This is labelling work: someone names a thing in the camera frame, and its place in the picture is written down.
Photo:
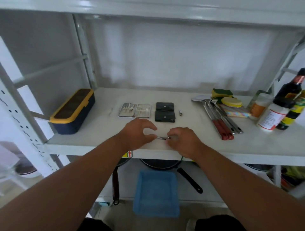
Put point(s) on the person's right hand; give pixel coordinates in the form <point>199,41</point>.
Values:
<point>184,142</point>

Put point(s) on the person's left hand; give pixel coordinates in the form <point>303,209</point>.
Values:
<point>133,135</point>

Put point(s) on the person's right thumb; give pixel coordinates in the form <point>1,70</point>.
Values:
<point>172,142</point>

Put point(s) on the person's left thumb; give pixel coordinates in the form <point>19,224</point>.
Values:
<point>150,138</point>

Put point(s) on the small metal manicure tool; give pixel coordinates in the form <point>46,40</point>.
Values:
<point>163,137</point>

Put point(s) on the person's right forearm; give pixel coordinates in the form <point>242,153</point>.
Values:
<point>243,190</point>

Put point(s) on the person's left forearm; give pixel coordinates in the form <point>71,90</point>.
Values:
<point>64,188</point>

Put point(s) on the black frying pan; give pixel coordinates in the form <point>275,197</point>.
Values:
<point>162,164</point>

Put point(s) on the black leather snap pouch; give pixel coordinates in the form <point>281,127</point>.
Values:
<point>165,113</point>

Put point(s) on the open silver manicure kit case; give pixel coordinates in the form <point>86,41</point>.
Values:
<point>134,110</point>

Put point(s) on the blue plastic basket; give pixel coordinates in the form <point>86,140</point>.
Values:
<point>156,194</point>

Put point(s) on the black pan with hanging loop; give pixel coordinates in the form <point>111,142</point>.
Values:
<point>115,183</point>

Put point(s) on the green and yellow scouring sponge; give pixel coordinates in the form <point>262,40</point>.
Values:
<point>221,92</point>

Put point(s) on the round yellow sponge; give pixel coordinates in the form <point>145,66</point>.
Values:
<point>231,102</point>

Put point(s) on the colourful striped cloth pack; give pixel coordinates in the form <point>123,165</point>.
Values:
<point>238,112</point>

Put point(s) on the navy box with yellow lid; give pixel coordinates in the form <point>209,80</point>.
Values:
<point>71,114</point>

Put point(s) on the dark pan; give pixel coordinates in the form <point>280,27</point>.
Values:
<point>258,167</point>

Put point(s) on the spice jar with orange label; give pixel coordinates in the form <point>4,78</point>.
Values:
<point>258,107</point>

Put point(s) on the black shorts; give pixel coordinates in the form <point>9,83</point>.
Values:
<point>218,223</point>

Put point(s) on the white bottle with black cap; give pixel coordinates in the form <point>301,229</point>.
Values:
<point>271,117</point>

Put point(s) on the bottle with green yellow label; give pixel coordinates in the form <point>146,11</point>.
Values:
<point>294,114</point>

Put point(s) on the white metal shelf rack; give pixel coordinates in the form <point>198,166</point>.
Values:
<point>143,10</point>

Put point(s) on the dark sauce bottle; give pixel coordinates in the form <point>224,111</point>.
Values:
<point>292,89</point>

